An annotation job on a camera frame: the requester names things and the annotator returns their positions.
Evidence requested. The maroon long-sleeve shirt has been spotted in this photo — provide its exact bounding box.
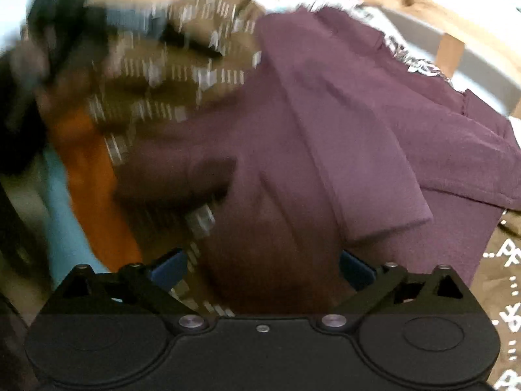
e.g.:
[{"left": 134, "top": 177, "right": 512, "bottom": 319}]
[{"left": 117, "top": 7, "right": 520, "bottom": 314}]

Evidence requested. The brown patterned PF bedspread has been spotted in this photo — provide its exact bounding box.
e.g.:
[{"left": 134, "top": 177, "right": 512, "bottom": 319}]
[{"left": 7, "top": 0, "right": 521, "bottom": 391}]

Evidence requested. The wooden bed frame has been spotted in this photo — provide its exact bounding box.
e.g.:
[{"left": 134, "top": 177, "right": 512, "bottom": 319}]
[{"left": 86, "top": 0, "right": 521, "bottom": 119}]

